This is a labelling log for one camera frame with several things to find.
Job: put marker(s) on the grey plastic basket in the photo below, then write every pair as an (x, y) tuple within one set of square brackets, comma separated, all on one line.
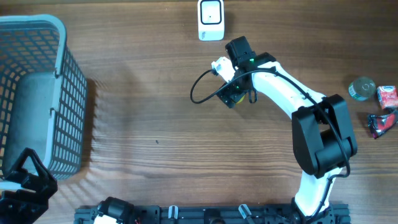
[(43, 95)]

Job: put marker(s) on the red white small carton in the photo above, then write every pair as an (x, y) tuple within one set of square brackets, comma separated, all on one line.
[(387, 96)]

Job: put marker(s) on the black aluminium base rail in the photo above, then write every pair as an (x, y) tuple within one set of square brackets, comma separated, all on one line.
[(114, 210)]

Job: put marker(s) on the white barcode scanner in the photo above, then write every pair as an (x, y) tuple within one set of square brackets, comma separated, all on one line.
[(210, 20)]

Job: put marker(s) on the yellow lidded jar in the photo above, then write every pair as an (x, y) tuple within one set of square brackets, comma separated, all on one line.
[(240, 100)]

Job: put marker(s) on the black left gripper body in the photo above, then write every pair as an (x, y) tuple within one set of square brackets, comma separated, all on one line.
[(44, 188)]

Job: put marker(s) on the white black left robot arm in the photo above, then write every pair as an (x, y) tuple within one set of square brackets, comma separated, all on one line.
[(24, 212)]

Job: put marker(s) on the green tin can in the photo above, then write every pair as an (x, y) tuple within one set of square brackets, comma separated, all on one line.
[(362, 88)]

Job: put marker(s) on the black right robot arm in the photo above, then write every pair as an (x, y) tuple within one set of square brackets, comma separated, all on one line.
[(322, 133)]

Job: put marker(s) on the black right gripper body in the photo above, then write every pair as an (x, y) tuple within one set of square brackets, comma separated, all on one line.
[(234, 88)]

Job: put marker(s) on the dark snack packet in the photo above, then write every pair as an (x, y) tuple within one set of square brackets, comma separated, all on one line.
[(379, 125)]

